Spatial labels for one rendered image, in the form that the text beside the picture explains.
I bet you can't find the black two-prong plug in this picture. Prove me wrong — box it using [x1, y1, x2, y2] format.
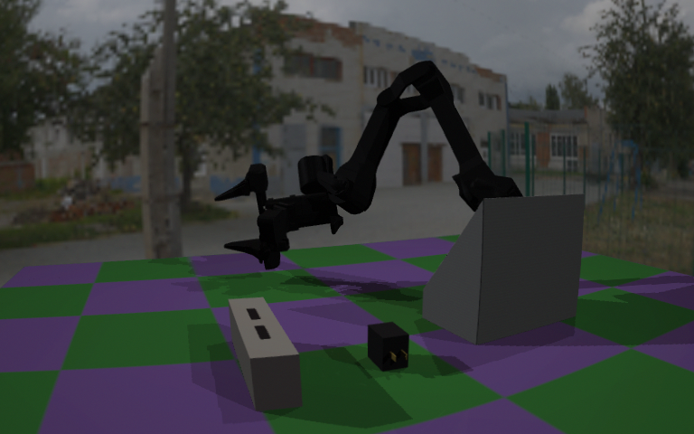
[368, 322, 409, 372]

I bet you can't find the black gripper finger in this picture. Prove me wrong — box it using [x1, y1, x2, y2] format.
[223, 239, 263, 264]
[214, 172, 250, 202]

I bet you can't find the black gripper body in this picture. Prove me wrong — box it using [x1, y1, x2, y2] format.
[248, 163, 305, 270]

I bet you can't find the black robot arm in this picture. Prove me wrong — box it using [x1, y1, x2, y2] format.
[257, 61, 523, 252]

